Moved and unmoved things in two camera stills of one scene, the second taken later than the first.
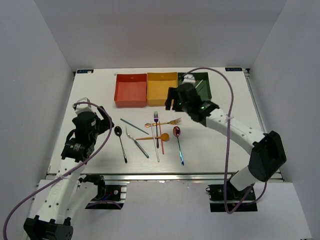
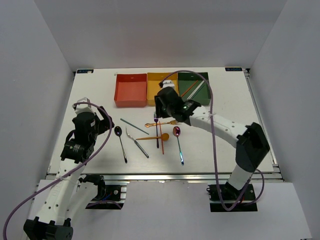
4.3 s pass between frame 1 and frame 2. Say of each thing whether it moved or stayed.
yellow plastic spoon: stayed
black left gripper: stayed
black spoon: stayed
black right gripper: moved
